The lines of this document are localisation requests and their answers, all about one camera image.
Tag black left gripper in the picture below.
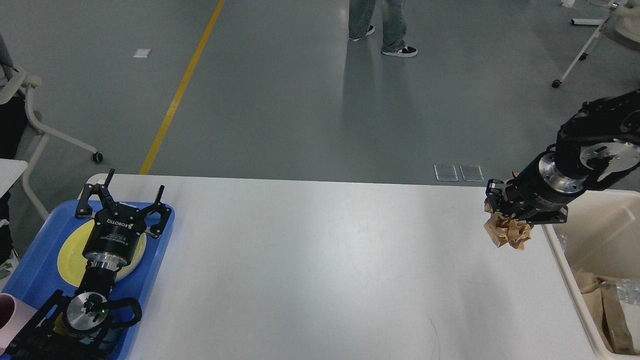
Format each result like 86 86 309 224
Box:
75 168 172 272

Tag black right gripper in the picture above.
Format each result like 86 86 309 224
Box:
485 152 586 226

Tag brown paper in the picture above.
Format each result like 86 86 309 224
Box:
483 199 534 251

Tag yellow plastic plate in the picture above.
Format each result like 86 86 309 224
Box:
57 220 147 288

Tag large brown paper bag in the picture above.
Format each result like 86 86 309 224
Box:
573 269 639 356

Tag clear plastic wrap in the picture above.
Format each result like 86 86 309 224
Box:
606 278 640 306

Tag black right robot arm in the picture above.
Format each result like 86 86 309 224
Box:
486 89 640 225

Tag beige plastic bin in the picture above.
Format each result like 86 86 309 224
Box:
542 190 640 360

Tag floor outlet plate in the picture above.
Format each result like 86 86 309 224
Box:
433 164 485 182

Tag blue plastic tray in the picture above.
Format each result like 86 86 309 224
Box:
0 200 176 360

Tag pink ribbed cup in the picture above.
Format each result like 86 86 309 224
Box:
0 292 37 355

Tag seated person in black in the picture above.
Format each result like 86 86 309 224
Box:
0 96 27 289

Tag left white chair base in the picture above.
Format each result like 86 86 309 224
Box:
0 38 104 221

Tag white rolling stand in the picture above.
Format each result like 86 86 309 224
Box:
551 0 623 89

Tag person in jeans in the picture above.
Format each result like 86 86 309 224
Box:
348 0 418 59

